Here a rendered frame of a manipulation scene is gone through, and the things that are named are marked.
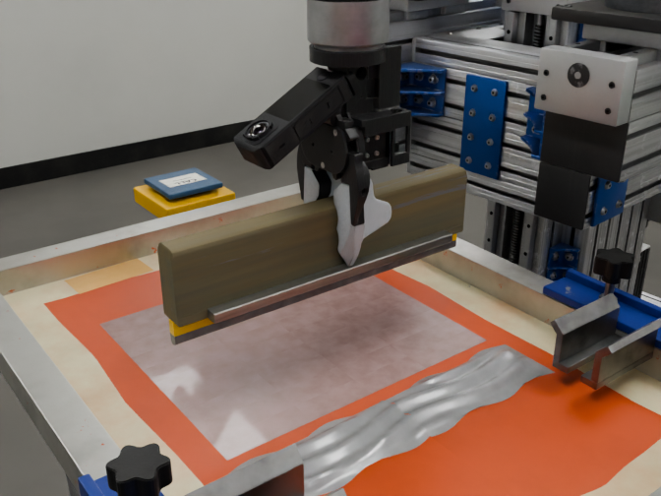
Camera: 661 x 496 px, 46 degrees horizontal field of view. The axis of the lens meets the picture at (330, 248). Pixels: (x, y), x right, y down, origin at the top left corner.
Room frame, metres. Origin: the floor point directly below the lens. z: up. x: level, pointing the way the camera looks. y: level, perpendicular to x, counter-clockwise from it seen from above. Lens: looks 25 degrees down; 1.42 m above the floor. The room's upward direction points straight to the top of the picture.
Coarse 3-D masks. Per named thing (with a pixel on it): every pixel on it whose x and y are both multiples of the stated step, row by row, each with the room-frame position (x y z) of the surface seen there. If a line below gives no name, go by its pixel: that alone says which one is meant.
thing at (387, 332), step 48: (336, 288) 0.88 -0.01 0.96; (384, 288) 0.88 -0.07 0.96; (432, 288) 0.88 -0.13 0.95; (336, 336) 0.77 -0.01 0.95; (384, 336) 0.77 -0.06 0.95; (432, 336) 0.77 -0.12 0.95; (480, 336) 0.77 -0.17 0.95; (384, 384) 0.67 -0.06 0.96; (528, 384) 0.67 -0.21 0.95; (576, 384) 0.67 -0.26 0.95; (480, 432) 0.59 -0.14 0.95; (528, 432) 0.59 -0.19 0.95; (576, 432) 0.59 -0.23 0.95; (624, 432) 0.59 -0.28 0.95; (528, 480) 0.53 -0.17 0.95; (576, 480) 0.53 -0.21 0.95
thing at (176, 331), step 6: (174, 324) 0.61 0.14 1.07; (192, 324) 0.62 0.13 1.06; (198, 324) 0.62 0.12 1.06; (204, 324) 0.62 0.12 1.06; (210, 324) 0.63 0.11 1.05; (174, 330) 0.61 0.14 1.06; (180, 330) 0.61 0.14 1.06; (186, 330) 0.61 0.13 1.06; (192, 330) 0.62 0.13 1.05; (174, 336) 0.61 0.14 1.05
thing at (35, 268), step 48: (288, 192) 1.14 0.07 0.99; (96, 240) 0.95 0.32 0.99; (144, 240) 0.98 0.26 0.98; (0, 288) 0.86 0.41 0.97; (480, 288) 0.88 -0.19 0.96; (528, 288) 0.82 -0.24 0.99; (0, 336) 0.71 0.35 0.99; (624, 336) 0.71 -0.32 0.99; (48, 384) 0.62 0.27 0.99; (48, 432) 0.56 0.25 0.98; (96, 432) 0.55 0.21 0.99
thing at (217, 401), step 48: (96, 288) 0.88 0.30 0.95; (144, 288) 0.88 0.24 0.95; (96, 336) 0.77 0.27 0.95; (144, 336) 0.77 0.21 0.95; (240, 336) 0.77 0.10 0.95; (288, 336) 0.77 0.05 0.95; (144, 384) 0.67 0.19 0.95; (192, 384) 0.67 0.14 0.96; (240, 384) 0.67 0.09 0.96; (288, 384) 0.67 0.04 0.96; (336, 384) 0.67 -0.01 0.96; (192, 432) 0.59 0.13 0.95; (240, 432) 0.59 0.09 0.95; (288, 432) 0.59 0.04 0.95; (384, 480) 0.53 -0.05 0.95; (432, 480) 0.53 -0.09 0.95; (480, 480) 0.53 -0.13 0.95
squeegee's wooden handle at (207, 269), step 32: (384, 192) 0.74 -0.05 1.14; (416, 192) 0.76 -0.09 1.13; (448, 192) 0.79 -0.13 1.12; (256, 224) 0.66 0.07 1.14; (288, 224) 0.67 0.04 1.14; (320, 224) 0.69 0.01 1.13; (416, 224) 0.76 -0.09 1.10; (448, 224) 0.79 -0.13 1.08; (160, 256) 0.61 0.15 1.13; (192, 256) 0.61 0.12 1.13; (224, 256) 0.63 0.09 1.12; (256, 256) 0.65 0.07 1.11; (288, 256) 0.67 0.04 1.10; (320, 256) 0.69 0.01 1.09; (192, 288) 0.61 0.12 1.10; (224, 288) 0.63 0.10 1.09; (256, 288) 0.65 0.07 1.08; (192, 320) 0.61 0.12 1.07
